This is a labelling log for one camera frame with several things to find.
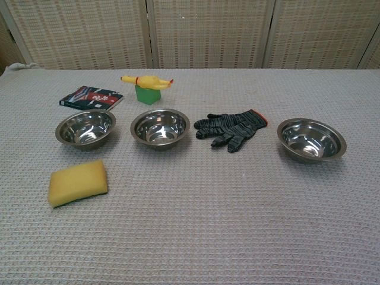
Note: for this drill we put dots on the stainless steel bowl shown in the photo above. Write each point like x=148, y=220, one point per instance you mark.
x=311, y=139
x=86, y=130
x=160, y=130

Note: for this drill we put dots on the grey knit work glove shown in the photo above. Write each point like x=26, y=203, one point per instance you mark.
x=234, y=127

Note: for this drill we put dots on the green block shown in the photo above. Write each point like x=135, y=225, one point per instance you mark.
x=147, y=95

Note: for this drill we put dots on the yellow rubber chicken toy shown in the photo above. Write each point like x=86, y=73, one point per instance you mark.
x=147, y=81

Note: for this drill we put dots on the grey woven tablecloth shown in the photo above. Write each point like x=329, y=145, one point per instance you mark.
x=190, y=225

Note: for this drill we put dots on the dark paperback book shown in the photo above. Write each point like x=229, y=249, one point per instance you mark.
x=92, y=98

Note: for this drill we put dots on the woven folding screen panel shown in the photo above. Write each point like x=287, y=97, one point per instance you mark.
x=323, y=32
x=209, y=32
x=77, y=32

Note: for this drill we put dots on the yellow sponge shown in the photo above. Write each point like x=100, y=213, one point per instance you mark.
x=77, y=183

